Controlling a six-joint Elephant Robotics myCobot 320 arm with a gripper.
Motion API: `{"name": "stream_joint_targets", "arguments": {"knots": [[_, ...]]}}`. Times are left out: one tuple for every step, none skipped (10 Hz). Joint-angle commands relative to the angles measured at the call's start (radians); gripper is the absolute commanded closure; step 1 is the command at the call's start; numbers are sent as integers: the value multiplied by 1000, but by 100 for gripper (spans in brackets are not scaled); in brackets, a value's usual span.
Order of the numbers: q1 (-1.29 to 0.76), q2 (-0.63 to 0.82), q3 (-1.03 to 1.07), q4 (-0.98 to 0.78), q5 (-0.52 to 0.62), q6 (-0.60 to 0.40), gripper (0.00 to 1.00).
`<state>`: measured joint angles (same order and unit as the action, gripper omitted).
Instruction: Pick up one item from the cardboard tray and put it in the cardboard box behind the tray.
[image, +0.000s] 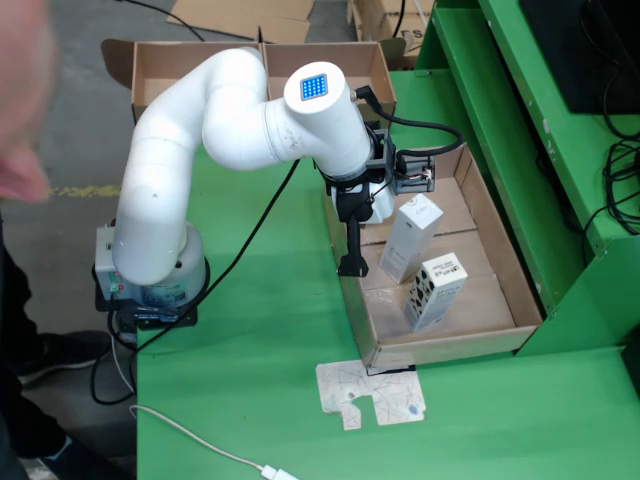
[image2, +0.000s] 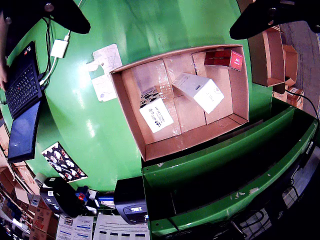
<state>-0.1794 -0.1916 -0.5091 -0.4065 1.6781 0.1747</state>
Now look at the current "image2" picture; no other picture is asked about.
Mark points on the tall white carton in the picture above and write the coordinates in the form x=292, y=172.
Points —
x=200, y=92

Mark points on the black round device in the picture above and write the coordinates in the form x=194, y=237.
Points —
x=58, y=197

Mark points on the bare right forearm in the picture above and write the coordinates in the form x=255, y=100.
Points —
x=2, y=45

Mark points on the printed paper sheet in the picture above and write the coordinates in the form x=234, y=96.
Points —
x=122, y=227
x=75, y=227

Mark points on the shallow cardboard tray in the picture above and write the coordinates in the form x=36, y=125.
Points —
x=190, y=140

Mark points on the black laptop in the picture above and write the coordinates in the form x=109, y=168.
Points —
x=23, y=100

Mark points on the black card with white pattern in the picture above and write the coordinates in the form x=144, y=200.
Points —
x=63, y=162

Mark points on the white patterned paper cutout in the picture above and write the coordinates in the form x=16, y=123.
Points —
x=105, y=75

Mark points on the white tape roll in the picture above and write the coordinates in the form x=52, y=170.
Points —
x=40, y=179

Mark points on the person's right hand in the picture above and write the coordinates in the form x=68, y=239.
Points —
x=3, y=80

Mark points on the red printed carton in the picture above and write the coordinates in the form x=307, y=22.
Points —
x=42, y=220

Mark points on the open brown cardboard box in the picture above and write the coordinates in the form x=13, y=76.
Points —
x=272, y=62

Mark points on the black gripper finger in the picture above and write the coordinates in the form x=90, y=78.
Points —
x=62, y=15
x=262, y=21

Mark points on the black monitor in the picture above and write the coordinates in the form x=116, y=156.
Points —
x=300, y=175

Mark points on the dark red carton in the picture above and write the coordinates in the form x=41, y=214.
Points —
x=225, y=60

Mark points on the black label printer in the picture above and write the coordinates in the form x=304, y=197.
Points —
x=131, y=202

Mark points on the green metal shelf unit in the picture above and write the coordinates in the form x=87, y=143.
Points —
x=212, y=175

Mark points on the cow print hand cream box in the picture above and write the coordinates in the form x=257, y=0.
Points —
x=156, y=115

